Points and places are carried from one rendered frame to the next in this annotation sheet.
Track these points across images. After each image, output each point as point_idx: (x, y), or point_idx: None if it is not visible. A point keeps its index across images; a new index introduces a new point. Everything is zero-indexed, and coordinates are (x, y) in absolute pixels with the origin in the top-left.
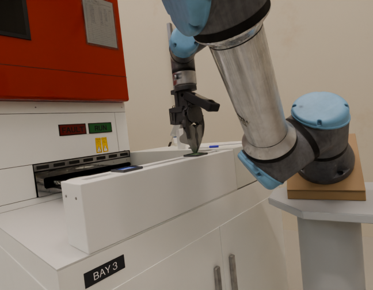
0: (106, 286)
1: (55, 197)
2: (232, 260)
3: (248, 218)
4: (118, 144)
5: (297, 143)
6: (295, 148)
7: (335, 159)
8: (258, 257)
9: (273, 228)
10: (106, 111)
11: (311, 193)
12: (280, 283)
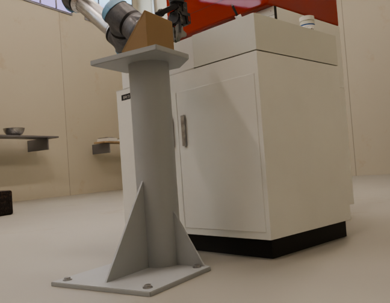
0: (126, 103)
1: None
2: (180, 118)
3: (204, 93)
4: None
5: (110, 32)
6: (108, 35)
7: (123, 35)
8: (214, 130)
9: (239, 110)
10: None
11: None
12: (247, 174)
